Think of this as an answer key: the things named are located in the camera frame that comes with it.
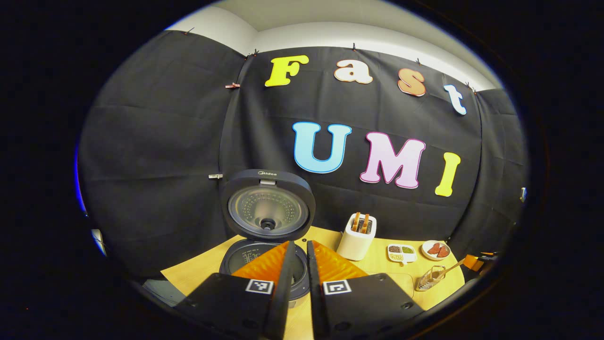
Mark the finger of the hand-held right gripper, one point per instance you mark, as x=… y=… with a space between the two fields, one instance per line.
x=473 y=263
x=490 y=257

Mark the white round plate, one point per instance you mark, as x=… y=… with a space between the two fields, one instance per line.
x=427 y=255

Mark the black rice cooker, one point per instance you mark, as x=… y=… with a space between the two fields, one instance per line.
x=292 y=178

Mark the white toaster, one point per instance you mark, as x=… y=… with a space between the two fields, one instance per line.
x=354 y=245

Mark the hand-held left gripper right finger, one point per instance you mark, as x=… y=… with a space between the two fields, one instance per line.
x=317 y=302

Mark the white divided dish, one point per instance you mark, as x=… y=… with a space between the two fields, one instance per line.
x=409 y=257

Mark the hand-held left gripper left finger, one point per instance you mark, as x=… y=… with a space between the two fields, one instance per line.
x=283 y=302

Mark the bread slice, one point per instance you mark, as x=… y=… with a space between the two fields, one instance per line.
x=365 y=224
x=356 y=222

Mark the red meat piece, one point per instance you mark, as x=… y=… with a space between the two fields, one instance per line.
x=434 y=249
x=443 y=252

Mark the pile of green beans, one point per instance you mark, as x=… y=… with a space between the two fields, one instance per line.
x=408 y=249

